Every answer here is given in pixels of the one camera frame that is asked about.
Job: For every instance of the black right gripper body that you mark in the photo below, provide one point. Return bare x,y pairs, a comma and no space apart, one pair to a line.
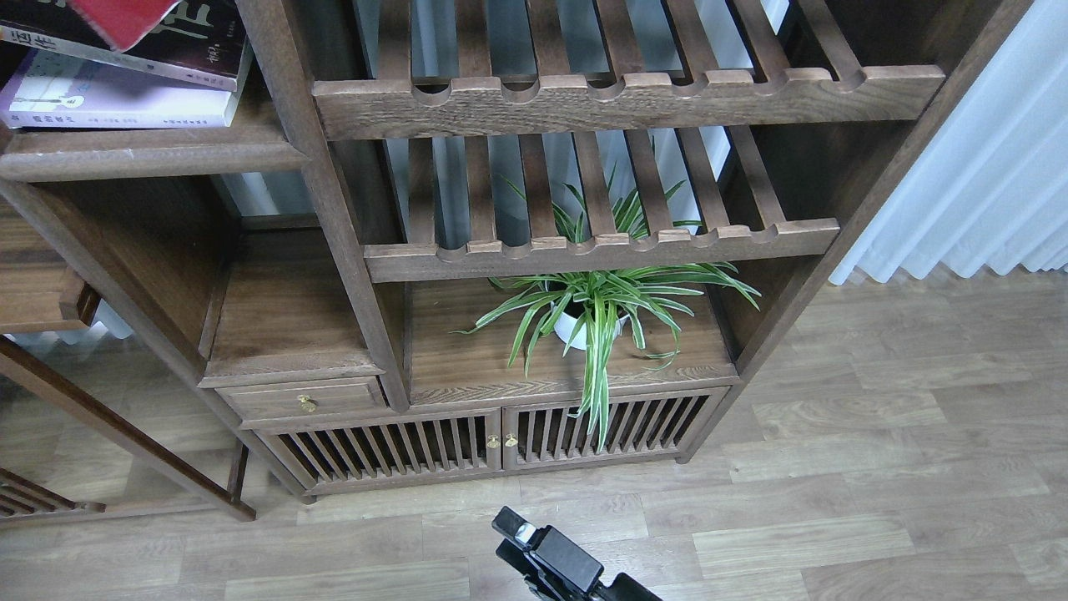
548,586

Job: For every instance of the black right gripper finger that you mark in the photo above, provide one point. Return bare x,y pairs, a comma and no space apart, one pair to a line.
516,556
550,550

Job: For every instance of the maroon book white characters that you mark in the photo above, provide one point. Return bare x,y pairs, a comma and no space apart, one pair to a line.
201,42

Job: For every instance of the red paperback book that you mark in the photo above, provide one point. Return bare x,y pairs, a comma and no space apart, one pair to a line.
120,23

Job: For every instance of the pale lavender paperback book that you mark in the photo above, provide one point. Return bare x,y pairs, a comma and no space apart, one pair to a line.
52,90

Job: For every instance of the white plant pot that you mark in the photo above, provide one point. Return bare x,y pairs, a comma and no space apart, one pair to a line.
567,329

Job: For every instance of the spider plant green leaves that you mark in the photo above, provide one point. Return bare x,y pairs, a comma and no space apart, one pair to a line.
612,298

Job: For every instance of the brass drawer knob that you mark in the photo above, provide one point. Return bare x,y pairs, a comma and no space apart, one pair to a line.
307,403

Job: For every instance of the dark wooden bookshelf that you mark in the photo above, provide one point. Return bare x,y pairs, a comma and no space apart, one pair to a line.
338,239

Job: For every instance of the white sheer curtain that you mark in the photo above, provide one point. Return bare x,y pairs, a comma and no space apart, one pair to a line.
991,188

